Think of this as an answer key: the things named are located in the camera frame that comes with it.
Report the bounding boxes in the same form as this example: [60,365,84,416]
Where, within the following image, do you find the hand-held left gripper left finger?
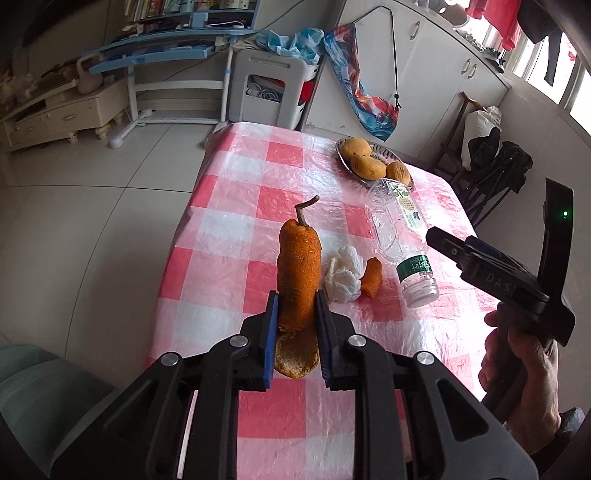
[51,291,281,480]

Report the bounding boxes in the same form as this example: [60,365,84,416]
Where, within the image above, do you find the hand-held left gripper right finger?
[314,292,541,480]

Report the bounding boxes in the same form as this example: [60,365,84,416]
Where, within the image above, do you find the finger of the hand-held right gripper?
[425,226,477,278]
[464,235,532,278]

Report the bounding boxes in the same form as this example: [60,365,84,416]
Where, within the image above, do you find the long orange dried gourd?
[274,195,322,380]

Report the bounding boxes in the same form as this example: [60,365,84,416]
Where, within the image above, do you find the person's right forearm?
[508,406,585,462]

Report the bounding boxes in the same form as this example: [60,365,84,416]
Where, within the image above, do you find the person's right hand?
[478,310,561,437]

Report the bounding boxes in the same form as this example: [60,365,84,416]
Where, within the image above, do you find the clear green label bottle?
[381,179,440,309]

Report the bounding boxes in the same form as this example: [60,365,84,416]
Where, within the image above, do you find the clear plastic tray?
[368,182,409,265]

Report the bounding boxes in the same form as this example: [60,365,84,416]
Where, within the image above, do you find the crumpled white tissue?
[322,244,365,303]

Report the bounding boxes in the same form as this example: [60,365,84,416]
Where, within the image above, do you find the small orange vegetable piece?
[360,257,383,298]

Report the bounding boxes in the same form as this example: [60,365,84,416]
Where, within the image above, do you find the black jacket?
[466,127,534,222]

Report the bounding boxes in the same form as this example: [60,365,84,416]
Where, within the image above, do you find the yellow mango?
[340,138,372,158]
[350,154,387,181]
[385,161,413,185]

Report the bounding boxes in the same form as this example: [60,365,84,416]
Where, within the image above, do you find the red checked tablecloth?
[148,121,502,480]

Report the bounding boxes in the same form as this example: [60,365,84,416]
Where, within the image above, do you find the white sack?
[463,106,502,169]

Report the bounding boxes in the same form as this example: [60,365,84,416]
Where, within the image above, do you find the metal fruit dish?
[335,137,415,189]

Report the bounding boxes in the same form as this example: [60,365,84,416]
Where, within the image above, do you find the white low cabinet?
[302,0,513,160]

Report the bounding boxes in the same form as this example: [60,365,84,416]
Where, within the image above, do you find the colourful printed bag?
[323,24,400,143]

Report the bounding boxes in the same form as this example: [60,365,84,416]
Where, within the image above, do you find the grey sneakers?
[455,28,509,72]

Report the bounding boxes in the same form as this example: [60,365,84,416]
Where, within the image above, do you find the black hanging garment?
[517,0,575,86]

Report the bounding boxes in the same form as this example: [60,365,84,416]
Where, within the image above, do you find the red hanging garment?
[466,0,529,51]

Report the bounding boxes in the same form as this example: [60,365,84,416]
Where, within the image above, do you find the pale green chair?
[0,344,116,464]

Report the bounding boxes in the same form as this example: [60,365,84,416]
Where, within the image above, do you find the white plastic storage stool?
[228,48,319,132]

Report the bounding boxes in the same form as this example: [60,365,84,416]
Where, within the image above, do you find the blue plastic bag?
[256,28,324,68]

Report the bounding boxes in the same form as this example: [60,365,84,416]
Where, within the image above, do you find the cream television cabinet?
[0,78,127,153]

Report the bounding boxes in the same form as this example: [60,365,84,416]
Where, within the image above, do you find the blue study desk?
[76,11,259,148]

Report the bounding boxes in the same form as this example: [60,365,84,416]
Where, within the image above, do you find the pink kettlebell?
[76,53,106,94]

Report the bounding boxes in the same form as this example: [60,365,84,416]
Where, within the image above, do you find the row of books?
[122,0,259,21]

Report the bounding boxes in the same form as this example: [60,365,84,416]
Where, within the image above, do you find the black hanging strap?
[358,4,403,112]

